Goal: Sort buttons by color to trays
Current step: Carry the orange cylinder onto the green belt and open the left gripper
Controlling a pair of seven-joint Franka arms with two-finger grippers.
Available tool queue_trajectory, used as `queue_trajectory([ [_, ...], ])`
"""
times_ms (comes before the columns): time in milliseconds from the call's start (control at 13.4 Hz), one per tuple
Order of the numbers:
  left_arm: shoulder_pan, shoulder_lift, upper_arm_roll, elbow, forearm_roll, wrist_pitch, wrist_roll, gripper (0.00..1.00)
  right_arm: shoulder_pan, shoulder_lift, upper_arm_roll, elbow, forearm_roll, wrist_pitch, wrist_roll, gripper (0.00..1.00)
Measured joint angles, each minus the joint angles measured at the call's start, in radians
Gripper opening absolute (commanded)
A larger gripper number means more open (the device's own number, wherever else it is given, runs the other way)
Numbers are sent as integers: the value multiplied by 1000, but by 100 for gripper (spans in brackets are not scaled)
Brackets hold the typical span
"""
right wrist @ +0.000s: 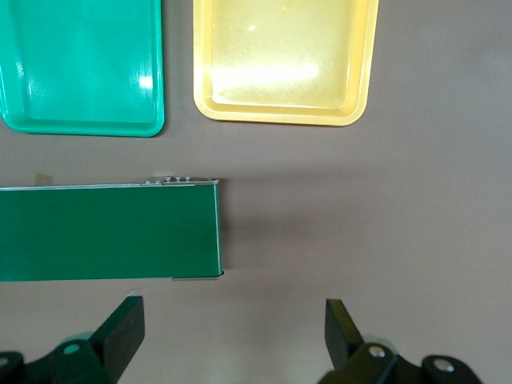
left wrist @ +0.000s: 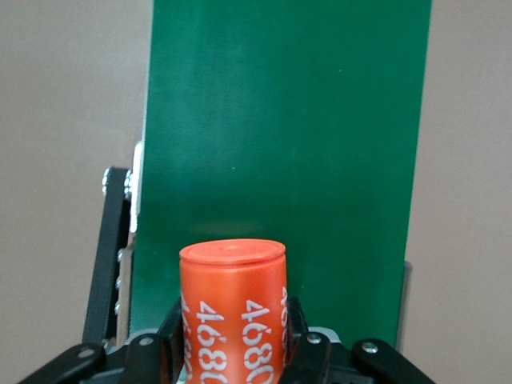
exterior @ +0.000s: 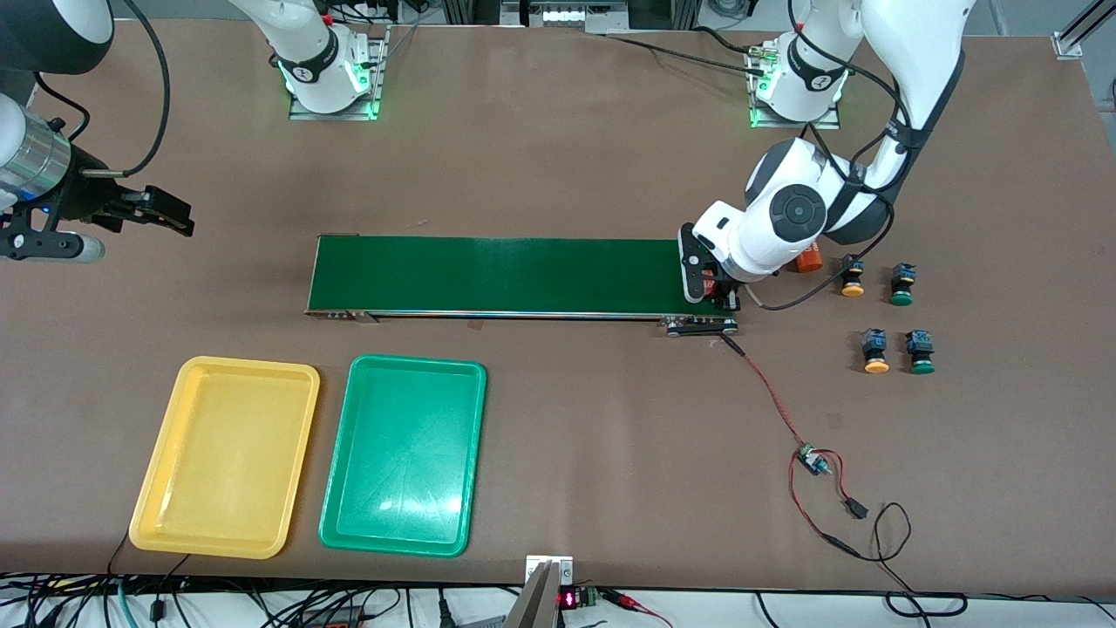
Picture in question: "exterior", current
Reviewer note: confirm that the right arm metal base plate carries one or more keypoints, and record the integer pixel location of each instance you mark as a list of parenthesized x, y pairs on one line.
[(380, 87)]

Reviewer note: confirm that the yellow mushroom push button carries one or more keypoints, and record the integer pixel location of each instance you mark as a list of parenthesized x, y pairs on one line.
[(875, 353), (852, 275)]

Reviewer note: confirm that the red clip lead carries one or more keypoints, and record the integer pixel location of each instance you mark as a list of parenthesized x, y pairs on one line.
[(623, 599)]

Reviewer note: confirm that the yellow plastic tray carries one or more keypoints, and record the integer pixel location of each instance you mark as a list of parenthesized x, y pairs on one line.
[(227, 453)]

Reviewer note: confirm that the aluminium frame profile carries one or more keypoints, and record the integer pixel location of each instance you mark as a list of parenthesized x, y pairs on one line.
[(1068, 44)]

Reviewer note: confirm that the green plastic tray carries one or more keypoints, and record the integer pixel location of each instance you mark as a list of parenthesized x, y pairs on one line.
[(401, 453)]

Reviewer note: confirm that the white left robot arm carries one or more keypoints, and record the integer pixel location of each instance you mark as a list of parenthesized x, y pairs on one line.
[(785, 209)]

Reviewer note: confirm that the green conveyor belt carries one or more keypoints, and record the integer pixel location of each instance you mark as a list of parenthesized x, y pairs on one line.
[(523, 275)]

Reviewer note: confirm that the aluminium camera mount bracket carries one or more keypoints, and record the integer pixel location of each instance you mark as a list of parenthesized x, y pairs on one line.
[(545, 602)]

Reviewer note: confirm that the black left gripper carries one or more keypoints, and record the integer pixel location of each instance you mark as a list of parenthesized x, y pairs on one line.
[(726, 297)]

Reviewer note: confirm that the white background device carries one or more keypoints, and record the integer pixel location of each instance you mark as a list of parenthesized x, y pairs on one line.
[(558, 16)]

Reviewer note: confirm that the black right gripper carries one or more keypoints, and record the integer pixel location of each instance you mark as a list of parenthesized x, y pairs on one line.
[(85, 197)]

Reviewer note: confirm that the red digit display module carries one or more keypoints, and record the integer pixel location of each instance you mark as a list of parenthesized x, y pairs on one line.
[(571, 599)]

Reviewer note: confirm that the power strip with orange switch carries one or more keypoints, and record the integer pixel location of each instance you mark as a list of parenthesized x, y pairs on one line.
[(336, 619)]

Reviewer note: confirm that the small speed controller board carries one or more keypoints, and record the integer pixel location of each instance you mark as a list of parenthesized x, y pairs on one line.
[(811, 458)]

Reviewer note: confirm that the orange cylinder with white print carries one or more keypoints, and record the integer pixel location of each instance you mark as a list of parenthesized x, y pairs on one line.
[(711, 287), (811, 260)]

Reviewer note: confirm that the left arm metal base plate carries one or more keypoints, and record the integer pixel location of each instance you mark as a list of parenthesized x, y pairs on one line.
[(798, 125)]

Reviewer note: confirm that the green mushroom push button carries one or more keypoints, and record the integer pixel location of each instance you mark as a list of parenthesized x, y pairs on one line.
[(920, 353), (901, 292)]

